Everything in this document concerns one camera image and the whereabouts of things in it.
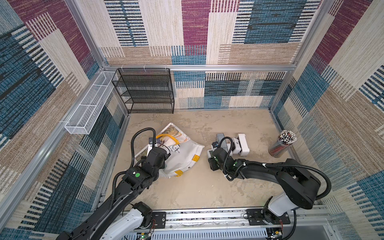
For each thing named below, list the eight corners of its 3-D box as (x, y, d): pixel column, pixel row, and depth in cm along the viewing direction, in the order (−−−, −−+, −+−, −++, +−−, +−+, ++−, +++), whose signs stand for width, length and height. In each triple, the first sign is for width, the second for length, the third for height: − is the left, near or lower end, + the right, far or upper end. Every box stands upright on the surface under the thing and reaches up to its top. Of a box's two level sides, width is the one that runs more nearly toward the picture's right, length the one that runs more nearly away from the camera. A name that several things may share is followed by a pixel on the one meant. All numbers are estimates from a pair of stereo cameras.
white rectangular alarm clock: (239, 156, 97) (242, 151, 92) (236, 139, 105) (238, 133, 100) (247, 156, 97) (250, 151, 92) (243, 139, 105) (245, 133, 100)
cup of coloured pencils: (270, 158, 96) (284, 141, 82) (266, 147, 101) (279, 130, 86) (282, 158, 96) (298, 141, 82) (278, 147, 101) (292, 130, 86)
